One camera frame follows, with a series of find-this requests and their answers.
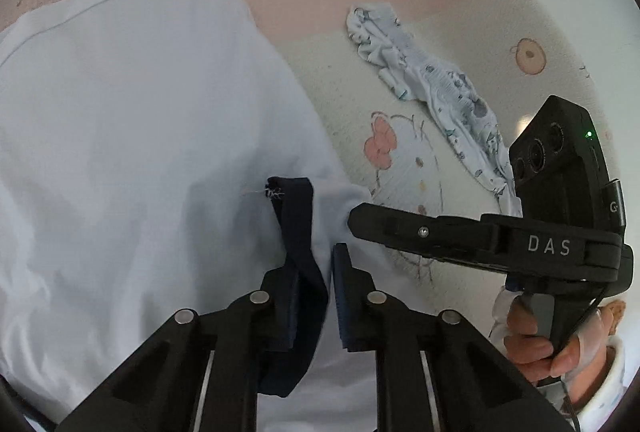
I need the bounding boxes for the white patterned pyjama garment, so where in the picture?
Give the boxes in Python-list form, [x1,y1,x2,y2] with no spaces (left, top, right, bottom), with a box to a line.
[345,2,525,219]

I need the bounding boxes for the white navy trimmed t-shirt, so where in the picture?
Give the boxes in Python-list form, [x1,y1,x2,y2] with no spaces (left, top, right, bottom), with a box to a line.
[0,0,398,432]

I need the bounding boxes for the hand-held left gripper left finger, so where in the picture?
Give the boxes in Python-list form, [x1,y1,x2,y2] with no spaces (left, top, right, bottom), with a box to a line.
[55,267,297,432]

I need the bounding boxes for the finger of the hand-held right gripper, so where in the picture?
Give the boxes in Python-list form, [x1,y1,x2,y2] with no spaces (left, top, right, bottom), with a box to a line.
[346,203,507,272]

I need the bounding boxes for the pink cream cartoon sofa cover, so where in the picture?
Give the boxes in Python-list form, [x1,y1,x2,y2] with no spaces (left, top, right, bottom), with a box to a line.
[0,0,640,413]

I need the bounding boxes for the person's right hand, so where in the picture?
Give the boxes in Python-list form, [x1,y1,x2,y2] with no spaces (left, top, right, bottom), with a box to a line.
[501,296,616,407]

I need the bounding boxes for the person's right forearm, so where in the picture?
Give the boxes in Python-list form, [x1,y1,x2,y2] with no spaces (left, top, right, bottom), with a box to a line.
[570,342,628,430]

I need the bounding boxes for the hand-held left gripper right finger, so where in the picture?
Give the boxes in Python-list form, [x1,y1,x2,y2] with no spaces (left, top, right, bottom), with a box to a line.
[331,242,574,432]

